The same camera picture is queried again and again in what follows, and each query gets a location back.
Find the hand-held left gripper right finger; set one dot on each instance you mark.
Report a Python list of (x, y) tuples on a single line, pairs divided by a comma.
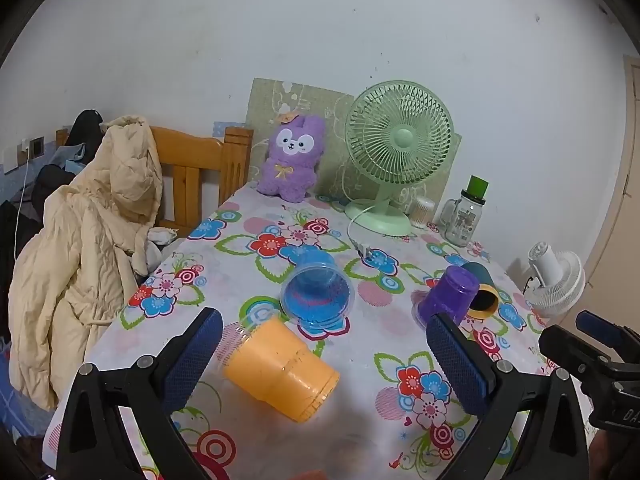
[(461, 366)]

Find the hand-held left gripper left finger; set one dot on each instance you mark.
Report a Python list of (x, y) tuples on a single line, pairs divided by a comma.
[(194, 356)]

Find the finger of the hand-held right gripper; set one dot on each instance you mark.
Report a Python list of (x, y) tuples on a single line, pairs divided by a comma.
[(602, 324), (570, 344)]

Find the orange plastic cup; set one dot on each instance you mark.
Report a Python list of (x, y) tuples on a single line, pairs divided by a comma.
[(280, 372)]

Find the dark teal cup yellow rim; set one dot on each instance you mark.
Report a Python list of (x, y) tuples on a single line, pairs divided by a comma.
[(482, 300)]

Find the purple plastic cup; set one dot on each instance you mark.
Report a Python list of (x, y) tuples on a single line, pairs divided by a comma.
[(447, 295)]

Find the blue plastic cup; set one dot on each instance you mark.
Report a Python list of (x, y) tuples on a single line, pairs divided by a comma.
[(320, 292)]

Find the small ribbed glass cup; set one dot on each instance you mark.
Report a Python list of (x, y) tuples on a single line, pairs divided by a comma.
[(422, 212)]

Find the white desk fan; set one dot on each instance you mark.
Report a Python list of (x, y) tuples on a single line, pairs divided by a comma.
[(555, 280)]

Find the floral tablecloth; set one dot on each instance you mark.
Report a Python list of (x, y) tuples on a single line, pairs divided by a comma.
[(370, 410)]

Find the grey cloth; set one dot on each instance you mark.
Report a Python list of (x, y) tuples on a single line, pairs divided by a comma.
[(157, 245)]

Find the beige padded coat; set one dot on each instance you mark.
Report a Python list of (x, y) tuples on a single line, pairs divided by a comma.
[(75, 270)]

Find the glass jar mug green lid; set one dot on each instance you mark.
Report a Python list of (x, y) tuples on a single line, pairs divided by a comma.
[(462, 217)]

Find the beige door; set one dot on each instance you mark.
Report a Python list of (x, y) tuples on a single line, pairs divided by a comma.
[(620, 160)]

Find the wooden chair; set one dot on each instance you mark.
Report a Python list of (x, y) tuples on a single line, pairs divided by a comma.
[(192, 160)]

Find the purple plush bunny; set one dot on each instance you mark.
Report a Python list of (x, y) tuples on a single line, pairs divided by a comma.
[(292, 170)]

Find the green desk fan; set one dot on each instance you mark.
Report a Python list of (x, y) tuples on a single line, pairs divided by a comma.
[(400, 135)]

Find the black garment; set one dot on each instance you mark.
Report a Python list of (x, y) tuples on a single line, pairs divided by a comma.
[(85, 132)]

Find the green patterned board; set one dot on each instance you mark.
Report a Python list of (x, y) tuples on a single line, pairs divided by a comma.
[(300, 97)]

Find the wall socket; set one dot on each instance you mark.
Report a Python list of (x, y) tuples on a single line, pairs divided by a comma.
[(35, 147)]

